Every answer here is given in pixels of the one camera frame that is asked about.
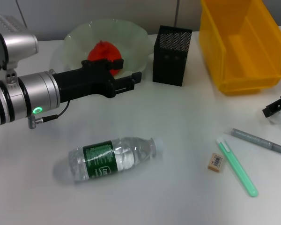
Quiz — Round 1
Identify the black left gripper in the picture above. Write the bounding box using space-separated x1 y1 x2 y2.
52 58 142 103

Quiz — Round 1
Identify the white paper ball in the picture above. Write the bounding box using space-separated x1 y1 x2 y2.
268 112 281 124

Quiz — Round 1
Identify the orange ribbed fruit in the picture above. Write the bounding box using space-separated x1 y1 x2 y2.
87 40 123 76

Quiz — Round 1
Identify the clear green-label water bottle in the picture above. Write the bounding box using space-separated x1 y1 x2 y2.
67 136 166 185

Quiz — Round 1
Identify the grey marker pen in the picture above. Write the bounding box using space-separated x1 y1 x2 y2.
229 127 281 155

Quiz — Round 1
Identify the green glass fruit plate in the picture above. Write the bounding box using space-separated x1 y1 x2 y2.
63 19 153 79

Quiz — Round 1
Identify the black mesh pen holder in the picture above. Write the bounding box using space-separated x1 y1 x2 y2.
152 25 193 87

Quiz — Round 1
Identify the green pen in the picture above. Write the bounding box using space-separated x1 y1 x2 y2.
215 138 259 198

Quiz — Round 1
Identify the beige eraser with barcode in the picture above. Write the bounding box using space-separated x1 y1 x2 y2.
206 152 225 173

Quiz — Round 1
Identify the yellow plastic storage bin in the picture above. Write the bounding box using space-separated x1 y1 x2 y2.
198 0 281 96

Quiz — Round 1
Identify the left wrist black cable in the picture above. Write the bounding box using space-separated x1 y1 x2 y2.
28 100 70 129

